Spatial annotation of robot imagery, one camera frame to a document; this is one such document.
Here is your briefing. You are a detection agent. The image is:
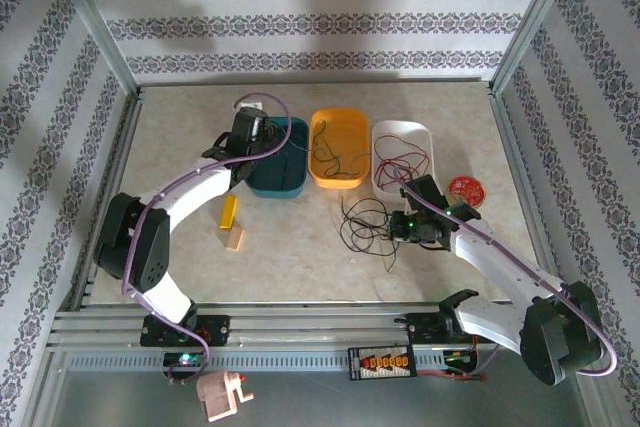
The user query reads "green cable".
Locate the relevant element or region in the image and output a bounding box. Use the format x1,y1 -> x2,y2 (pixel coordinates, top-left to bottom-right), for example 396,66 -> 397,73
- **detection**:
377,211 -> 402,274
299,119 -> 370,180

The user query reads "red cable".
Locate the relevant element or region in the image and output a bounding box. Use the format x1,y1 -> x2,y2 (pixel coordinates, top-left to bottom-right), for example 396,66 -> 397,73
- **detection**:
374,132 -> 432,189

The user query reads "red round lid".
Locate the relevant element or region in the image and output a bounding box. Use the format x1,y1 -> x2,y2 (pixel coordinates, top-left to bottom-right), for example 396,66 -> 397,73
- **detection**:
446,174 -> 489,208

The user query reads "teal plastic bin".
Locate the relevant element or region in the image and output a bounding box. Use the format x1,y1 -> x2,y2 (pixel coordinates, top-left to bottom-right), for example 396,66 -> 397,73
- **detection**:
247,116 -> 310,199

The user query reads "yellow block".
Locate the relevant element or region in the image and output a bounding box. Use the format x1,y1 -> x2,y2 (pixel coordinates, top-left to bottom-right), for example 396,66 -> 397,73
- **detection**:
218,195 -> 239,231

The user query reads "orange plastic bin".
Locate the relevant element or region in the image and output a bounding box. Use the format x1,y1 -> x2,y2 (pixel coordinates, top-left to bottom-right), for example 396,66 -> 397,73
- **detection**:
307,106 -> 372,191

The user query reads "white plastic bin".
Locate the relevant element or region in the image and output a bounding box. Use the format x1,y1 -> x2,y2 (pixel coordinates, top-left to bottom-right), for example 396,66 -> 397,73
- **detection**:
370,119 -> 434,201

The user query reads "wooden block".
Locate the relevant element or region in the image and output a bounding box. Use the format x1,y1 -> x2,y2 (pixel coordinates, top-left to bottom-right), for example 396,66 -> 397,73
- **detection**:
224,226 -> 247,253

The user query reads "black power distribution board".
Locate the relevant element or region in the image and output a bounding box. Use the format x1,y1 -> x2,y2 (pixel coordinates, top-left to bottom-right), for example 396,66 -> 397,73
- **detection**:
347,345 -> 417,381

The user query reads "small board with LED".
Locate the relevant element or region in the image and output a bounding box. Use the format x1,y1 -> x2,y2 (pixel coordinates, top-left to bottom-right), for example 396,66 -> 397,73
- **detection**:
442,350 -> 480,367
162,351 -> 207,369

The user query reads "red power lead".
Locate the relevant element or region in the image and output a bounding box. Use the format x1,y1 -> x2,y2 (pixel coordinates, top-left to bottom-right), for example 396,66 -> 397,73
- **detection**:
415,368 -> 490,383

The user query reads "pink clamp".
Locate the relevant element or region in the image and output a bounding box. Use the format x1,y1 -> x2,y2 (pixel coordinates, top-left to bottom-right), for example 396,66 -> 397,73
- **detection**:
195,369 -> 255,423

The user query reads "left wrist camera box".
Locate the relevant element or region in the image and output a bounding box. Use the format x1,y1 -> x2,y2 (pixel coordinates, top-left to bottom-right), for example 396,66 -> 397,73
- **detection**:
237,101 -> 267,121

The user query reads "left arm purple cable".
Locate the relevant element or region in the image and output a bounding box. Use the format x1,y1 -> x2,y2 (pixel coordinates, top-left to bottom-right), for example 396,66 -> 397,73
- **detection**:
122,91 -> 294,388

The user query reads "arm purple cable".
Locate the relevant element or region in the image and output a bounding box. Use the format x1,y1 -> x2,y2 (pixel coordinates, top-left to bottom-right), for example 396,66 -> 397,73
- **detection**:
394,169 -> 619,379
122,91 -> 294,388

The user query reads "aluminium frame rail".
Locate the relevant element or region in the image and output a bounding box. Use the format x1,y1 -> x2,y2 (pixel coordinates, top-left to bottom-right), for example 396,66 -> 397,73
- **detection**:
137,77 -> 494,91
487,89 -> 571,298
69,89 -> 146,311
47,300 -> 531,348

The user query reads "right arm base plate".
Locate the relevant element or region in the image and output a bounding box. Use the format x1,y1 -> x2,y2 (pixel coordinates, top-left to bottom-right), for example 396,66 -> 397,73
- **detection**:
407,313 -> 499,347

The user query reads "grey slotted cable duct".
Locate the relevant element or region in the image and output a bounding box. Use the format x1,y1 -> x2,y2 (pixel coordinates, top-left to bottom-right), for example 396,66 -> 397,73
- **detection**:
64,349 -> 451,372

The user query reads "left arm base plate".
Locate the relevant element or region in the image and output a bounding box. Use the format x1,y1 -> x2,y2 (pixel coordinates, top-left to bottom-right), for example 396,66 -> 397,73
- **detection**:
139,314 -> 231,348

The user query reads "aluminium frame post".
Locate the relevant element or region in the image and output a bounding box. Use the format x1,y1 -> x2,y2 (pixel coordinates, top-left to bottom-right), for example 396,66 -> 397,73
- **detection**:
42,0 -> 144,98
487,0 -> 586,96

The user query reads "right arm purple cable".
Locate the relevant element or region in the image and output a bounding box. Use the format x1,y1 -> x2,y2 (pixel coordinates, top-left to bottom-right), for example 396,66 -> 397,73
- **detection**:
394,169 -> 619,379

